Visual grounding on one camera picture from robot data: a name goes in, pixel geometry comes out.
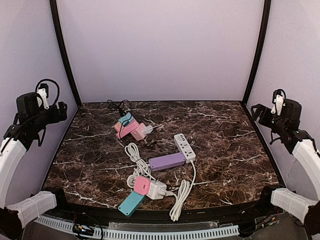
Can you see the small circuit board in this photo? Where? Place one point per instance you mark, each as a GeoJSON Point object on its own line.
{"type": "Point", "coordinates": [82, 229]}

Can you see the right black frame post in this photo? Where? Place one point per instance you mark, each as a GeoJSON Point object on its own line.
{"type": "Point", "coordinates": [258, 51]}

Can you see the black frame post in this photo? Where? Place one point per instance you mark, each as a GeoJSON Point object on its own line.
{"type": "Point", "coordinates": [258, 51]}
{"type": "Point", "coordinates": [63, 51]}

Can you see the small teal adapter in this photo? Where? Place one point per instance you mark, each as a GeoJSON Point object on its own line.
{"type": "Point", "coordinates": [126, 119]}

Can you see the white slotted cable duct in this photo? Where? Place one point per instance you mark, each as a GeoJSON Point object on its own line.
{"type": "Point", "coordinates": [66, 226]}

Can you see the teal power strip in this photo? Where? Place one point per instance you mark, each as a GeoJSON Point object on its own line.
{"type": "Point", "coordinates": [131, 203]}

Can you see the white cube socket adapter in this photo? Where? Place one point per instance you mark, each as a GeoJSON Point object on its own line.
{"type": "Point", "coordinates": [157, 190]}

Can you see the white charger with cable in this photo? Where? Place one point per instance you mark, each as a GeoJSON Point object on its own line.
{"type": "Point", "coordinates": [148, 129]}

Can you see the pink plug adapter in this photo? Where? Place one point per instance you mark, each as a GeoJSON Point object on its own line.
{"type": "Point", "coordinates": [142, 185]}

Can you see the white power strip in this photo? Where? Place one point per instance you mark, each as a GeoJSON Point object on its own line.
{"type": "Point", "coordinates": [184, 147]}

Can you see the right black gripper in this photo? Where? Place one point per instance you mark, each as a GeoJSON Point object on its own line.
{"type": "Point", "coordinates": [258, 113]}

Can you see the white three-pin plug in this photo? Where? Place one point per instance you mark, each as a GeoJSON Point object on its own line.
{"type": "Point", "coordinates": [168, 193]}

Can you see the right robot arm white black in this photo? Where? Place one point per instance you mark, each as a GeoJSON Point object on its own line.
{"type": "Point", "coordinates": [284, 120]}

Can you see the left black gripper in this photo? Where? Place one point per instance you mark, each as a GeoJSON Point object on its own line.
{"type": "Point", "coordinates": [62, 110]}

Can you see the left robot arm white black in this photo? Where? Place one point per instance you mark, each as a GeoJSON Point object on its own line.
{"type": "Point", "coordinates": [17, 141]}

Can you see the pink cube socket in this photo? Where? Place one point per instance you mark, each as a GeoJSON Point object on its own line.
{"type": "Point", "coordinates": [138, 132]}

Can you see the pink power strip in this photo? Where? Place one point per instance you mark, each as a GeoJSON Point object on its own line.
{"type": "Point", "coordinates": [122, 131]}

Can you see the left black frame post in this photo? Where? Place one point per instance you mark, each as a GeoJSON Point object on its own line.
{"type": "Point", "coordinates": [63, 51]}

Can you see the purple power strip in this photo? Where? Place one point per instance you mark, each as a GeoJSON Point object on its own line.
{"type": "Point", "coordinates": [166, 161]}

